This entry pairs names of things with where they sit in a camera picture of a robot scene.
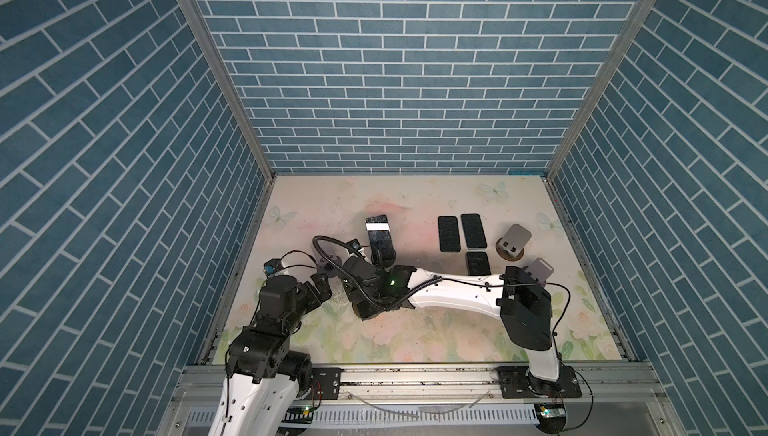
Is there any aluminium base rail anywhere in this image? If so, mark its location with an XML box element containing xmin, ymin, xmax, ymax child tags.
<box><xmin>171</xmin><ymin>361</ymin><xmax>666</xmax><ymax>408</ymax></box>

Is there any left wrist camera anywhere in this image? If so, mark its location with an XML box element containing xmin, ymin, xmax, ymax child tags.
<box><xmin>263</xmin><ymin>258</ymin><xmax>283</xmax><ymax>277</ymax></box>

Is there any black phone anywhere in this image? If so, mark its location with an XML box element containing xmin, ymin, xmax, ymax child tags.
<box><xmin>460</xmin><ymin>213</ymin><xmax>488</xmax><ymax>249</ymax></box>
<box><xmin>365</xmin><ymin>215</ymin><xmax>396</xmax><ymax>269</ymax></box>
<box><xmin>437</xmin><ymin>215</ymin><xmax>461</xmax><ymax>253</ymax></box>

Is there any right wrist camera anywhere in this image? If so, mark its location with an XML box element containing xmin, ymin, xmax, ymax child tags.
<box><xmin>350</xmin><ymin>239</ymin><xmax>364</xmax><ymax>253</ymax></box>

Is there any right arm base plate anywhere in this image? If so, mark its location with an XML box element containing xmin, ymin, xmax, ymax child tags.
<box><xmin>497</xmin><ymin>365</ymin><xmax>582</xmax><ymax>399</ymax></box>

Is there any purple-edged phone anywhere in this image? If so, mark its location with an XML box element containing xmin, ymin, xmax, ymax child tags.
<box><xmin>465</xmin><ymin>251</ymin><xmax>492</xmax><ymax>276</ymax></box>

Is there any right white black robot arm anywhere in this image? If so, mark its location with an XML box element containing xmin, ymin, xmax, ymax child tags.
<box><xmin>336</xmin><ymin>255</ymin><xmax>562</xmax><ymax>398</ymax></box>

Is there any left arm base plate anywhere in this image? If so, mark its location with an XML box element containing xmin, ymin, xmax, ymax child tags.
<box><xmin>299</xmin><ymin>366</ymin><xmax>343</xmax><ymax>401</ymax></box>

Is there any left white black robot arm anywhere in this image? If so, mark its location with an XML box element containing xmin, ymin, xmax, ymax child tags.
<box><xmin>209</xmin><ymin>274</ymin><xmax>332</xmax><ymax>435</ymax></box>

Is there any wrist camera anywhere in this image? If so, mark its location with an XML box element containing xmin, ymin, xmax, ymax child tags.
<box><xmin>350</xmin><ymin>239</ymin><xmax>364</xmax><ymax>253</ymax></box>
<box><xmin>263</xmin><ymin>258</ymin><xmax>283</xmax><ymax>277</ymax></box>

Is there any purple-grey phone stand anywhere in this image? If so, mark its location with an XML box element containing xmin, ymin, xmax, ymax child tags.
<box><xmin>317</xmin><ymin>255</ymin><xmax>343</xmax><ymax>279</ymax></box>

